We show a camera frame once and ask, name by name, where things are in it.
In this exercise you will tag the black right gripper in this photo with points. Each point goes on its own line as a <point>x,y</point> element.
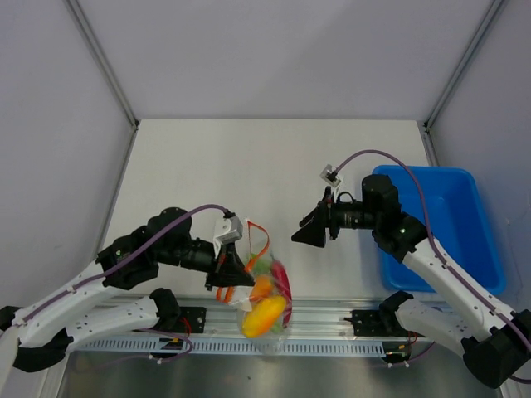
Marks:
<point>325,215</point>

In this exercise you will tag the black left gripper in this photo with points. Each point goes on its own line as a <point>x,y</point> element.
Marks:
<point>230,270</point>

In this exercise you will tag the green grape bunch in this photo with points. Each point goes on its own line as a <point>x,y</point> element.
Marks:
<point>260,266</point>

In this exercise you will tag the red orange mango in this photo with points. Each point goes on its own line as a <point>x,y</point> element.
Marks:
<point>263,288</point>

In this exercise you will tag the red chili pepper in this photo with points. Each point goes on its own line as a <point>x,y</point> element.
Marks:
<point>282,284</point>

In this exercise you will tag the clear zip bag red zipper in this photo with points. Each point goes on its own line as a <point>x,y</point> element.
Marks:
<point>258,243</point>

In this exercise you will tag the orange yellow mango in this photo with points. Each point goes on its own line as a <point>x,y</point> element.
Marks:
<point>263,316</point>

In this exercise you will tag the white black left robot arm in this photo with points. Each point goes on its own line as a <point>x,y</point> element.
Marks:
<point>40,335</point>

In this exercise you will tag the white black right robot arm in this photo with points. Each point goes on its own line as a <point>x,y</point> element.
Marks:
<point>491,337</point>

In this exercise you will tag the blue plastic bin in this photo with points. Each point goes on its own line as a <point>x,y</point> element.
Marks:
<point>458,220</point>

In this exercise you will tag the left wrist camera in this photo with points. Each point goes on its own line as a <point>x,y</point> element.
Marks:
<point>227,230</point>

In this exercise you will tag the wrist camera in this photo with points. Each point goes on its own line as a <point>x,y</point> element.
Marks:
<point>227,230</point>
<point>332,178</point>

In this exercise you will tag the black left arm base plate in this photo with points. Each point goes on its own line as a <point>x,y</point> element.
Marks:
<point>191,321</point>

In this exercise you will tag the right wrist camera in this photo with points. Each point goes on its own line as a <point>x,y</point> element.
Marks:
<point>332,178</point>

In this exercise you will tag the aluminium mounting rail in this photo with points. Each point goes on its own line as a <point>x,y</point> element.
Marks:
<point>332,315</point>

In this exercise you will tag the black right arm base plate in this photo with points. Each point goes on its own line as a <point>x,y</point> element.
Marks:
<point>375,323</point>

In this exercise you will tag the white slotted cable duct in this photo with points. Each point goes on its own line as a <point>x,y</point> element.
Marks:
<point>238,346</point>

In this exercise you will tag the left aluminium frame post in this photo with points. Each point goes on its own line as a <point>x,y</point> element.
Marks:
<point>97,52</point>

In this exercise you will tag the aluminium frame post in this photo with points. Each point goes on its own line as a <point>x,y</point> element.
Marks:
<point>470,52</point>
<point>97,52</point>

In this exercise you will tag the right aluminium frame post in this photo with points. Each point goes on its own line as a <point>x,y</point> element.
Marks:
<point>470,52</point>

